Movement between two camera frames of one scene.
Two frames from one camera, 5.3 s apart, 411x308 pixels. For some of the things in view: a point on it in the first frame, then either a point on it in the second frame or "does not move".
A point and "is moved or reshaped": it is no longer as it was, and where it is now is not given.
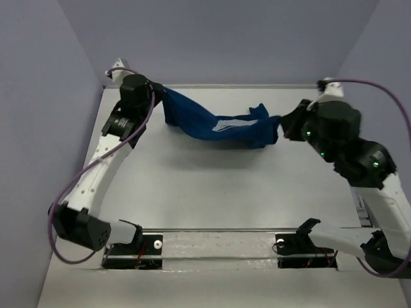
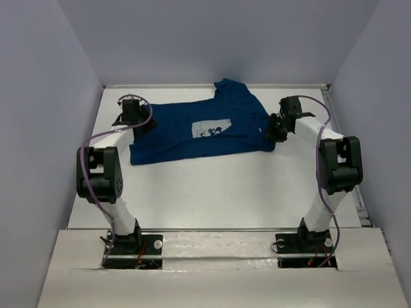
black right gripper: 291,122 → 271,133
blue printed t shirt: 255,129 is moved or reshaped
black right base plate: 298,251 does not move
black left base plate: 151,245 does not move
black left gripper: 157,91 → 141,120
